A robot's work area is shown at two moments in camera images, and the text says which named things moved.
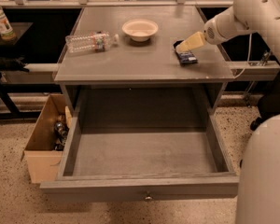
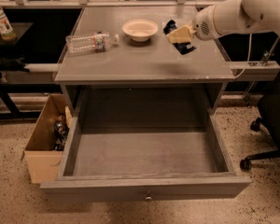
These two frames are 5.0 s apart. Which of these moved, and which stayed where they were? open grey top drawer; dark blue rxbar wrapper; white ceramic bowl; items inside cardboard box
Moved: dark blue rxbar wrapper
Stayed: open grey top drawer; items inside cardboard box; white ceramic bowl
